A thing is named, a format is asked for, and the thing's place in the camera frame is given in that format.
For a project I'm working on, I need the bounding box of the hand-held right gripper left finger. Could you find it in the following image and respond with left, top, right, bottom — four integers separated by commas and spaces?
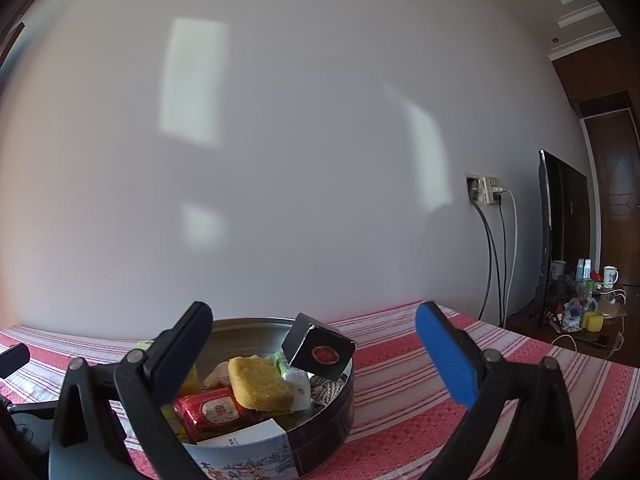
47, 301, 215, 480

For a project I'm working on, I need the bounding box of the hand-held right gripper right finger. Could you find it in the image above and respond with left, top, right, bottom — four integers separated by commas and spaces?
416, 301, 581, 480

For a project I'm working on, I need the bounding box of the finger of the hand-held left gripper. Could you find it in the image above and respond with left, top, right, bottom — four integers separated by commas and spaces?
0, 344, 31, 381
0, 395, 57, 467

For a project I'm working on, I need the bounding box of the beige paper packet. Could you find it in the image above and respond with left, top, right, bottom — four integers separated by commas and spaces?
202, 362, 233, 391

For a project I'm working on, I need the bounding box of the yellow snack packet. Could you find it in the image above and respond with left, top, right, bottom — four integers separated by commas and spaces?
161, 404, 187, 441

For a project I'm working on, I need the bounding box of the red foil packet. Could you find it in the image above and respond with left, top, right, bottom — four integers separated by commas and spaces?
173, 387, 263, 442

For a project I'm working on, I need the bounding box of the yellow sponge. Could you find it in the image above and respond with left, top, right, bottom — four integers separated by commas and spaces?
228, 355, 296, 411

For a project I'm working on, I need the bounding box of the white patterned carton box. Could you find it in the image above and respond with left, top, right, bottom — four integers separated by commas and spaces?
197, 419, 286, 448

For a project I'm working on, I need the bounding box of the green tissue pack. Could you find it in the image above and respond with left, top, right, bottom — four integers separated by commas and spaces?
273, 351, 312, 412

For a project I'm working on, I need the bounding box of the grey rope knot ball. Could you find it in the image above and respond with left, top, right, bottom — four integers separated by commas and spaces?
309, 375, 347, 407

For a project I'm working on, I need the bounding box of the black box red emblem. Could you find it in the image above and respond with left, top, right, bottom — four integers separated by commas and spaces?
281, 312, 357, 381

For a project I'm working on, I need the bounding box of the round blue cookie tin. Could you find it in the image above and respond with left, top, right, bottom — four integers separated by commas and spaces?
122, 316, 357, 480

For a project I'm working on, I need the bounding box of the red white striped tablecloth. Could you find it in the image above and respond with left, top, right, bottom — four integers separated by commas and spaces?
0, 300, 640, 480

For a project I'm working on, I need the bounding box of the dark wooden television stand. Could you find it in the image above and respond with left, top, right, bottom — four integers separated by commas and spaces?
507, 285, 640, 361

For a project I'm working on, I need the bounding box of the black flat television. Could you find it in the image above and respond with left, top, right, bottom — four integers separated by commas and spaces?
537, 149, 591, 328

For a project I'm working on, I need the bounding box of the dark wooden cabinet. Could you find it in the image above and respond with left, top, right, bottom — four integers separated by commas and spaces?
550, 35, 640, 291

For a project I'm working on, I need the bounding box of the black cable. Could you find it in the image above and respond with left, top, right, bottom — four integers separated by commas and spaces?
471, 197, 496, 320
497, 204, 507, 325

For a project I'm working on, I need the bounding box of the white cable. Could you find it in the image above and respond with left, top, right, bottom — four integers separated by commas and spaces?
502, 187, 518, 327

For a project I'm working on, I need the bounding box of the white wall socket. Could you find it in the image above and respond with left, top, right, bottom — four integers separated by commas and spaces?
466, 175, 503, 207

